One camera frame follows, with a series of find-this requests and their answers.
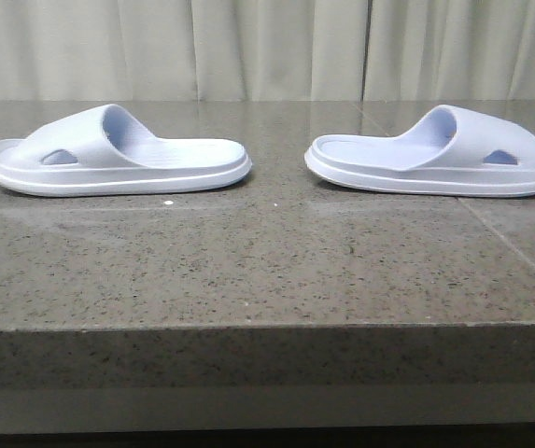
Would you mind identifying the light blue slipper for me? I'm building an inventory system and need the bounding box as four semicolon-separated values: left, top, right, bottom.
304;105;535;197
0;105;252;197

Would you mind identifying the pale green curtain right panel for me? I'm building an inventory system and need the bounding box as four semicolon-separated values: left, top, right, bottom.
363;1;535;101

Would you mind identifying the pale green curtain panel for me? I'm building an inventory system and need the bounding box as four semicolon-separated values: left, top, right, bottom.
0;1;372;101
363;1;535;101

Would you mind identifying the pale green curtain left panel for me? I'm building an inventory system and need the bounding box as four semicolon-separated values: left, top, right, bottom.
0;1;372;101

